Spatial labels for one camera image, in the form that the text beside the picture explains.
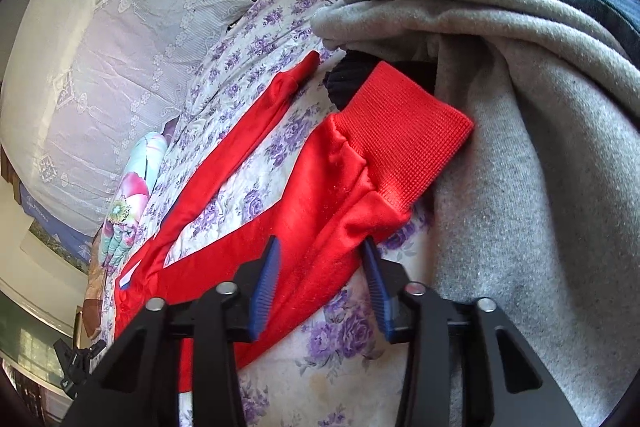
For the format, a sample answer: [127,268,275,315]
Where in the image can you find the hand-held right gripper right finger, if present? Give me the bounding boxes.
[361,237,583,427]

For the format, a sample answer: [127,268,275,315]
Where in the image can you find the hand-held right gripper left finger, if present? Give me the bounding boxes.
[62,236,282,427]

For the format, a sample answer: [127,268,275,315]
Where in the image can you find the red pants with striped panel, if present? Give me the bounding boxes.
[114,50,475,395]

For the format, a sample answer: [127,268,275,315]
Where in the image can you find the colourful floral folded quilt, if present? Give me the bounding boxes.
[82,130,168,288]

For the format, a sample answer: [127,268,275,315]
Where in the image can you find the black ribbed cloth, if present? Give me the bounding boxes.
[322,50,436,113]

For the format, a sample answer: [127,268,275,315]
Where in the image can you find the grey fleece garment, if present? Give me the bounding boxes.
[311,0,640,418]

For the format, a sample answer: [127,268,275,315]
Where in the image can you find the purple floral bed sheet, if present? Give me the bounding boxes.
[82,0,451,427]

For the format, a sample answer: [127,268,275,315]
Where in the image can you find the white lace pillow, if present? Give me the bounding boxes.
[0,0,251,238]

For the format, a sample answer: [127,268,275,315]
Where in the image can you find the wall poster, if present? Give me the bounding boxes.
[20,182,93,260]

